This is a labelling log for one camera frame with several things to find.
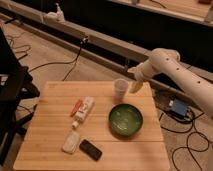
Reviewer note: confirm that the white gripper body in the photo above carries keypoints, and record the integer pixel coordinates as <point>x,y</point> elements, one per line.
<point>144,72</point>

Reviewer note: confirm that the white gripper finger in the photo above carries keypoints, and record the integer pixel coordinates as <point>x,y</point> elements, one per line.
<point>135,86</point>
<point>132,70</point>

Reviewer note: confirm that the black eraser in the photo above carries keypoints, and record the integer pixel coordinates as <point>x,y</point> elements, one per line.
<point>90,149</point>

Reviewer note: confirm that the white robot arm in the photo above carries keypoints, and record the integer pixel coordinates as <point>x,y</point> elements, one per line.
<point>167,61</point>

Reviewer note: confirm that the green bowl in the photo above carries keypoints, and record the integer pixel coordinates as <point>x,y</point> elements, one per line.
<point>125,120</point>

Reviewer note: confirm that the white tube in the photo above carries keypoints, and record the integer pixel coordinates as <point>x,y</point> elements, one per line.
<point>83,111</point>

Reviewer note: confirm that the blue electronic box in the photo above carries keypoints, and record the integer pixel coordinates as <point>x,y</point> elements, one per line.
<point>178,108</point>

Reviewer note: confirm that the white object on rail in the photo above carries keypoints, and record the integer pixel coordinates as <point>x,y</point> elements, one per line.
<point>58,15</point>

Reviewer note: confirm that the black chair frame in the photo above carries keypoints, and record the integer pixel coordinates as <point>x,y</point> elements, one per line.
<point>18,86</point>

